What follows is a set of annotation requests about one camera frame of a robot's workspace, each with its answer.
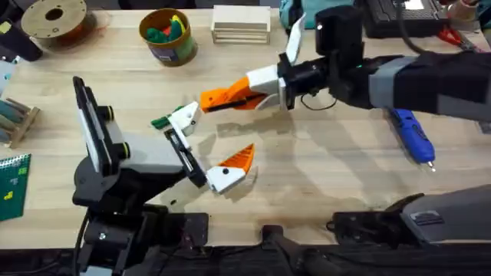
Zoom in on round tub with toys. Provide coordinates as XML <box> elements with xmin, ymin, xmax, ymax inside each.
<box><xmin>138</xmin><ymin>8</ymin><xmax>199</xmax><ymax>68</ymax></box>

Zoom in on red-handled scissors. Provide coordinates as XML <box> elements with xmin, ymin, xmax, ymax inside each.
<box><xmin>436</xmin><ymin>25</ymin><xmax>485</xmax><ymax>54</ymax></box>

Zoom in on black device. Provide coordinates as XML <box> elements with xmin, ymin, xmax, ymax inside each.
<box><xmin>0</xmin><ymin>0</ymin><xmax>44</xmax><ymax>63</ymax></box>

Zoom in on green board with blocks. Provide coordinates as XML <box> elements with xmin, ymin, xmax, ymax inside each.
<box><xmin>0</xmin><ymin>153</ymin><xmax>32</xmax><ymax>222</ymax></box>

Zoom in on blue electric screwdriver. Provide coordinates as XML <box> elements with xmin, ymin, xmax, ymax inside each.
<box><xmin>386</xmin><ymin>107</ymin><xmax>437</xmax><ymax>173</ymax></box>

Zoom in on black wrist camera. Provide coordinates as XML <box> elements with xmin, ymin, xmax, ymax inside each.
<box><xmin>314</xmin><ymin>5</ymin><xmax>366</xmax><ymax>58</ymax></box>

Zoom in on thick black cable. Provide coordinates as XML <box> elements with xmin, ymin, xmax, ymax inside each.
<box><xmin>394</xmin><ymin>0</ymin><xmax>427</xmax><ymax>55</ymax></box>

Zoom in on pale wooden box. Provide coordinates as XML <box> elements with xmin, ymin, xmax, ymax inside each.
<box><xmin>210</xmin><ymin>4</ymin><xmax>272</xmax><ymax>45</ymax></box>

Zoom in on small wooden rack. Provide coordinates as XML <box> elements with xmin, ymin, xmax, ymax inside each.
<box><xmin>0</xmin><ymin>97</ymin><xmax>41</xmax><ymax>150</ymax></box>

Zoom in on black flat box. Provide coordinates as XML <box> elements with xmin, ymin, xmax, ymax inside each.
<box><xmin>361</xmin><ymin>0</ymin><xmax>450</xmax><ymax>40</ymax></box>

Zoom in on cardboard filament spool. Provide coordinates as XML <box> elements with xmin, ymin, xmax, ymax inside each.
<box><xmin>20</xmin><ymin>0</ymin><xmax>105</xmax><ymax>51</ymax></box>

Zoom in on teal bag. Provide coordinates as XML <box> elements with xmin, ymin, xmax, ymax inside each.
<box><xmin>278</xmin><ymin>0</ymin><xmax>354</xmax><ymax>32</ymax></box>

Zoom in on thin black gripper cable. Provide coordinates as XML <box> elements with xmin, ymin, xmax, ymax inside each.
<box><xmin>300</xmin><ymin>93</ymin><xmax>339</xmax><ymax>112</ymax></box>

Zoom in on black rail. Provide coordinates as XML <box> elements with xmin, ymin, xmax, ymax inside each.
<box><xmin>0</xmin><ymin>225</ymin><xmax>491</xmax><ymax>276</ymax></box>

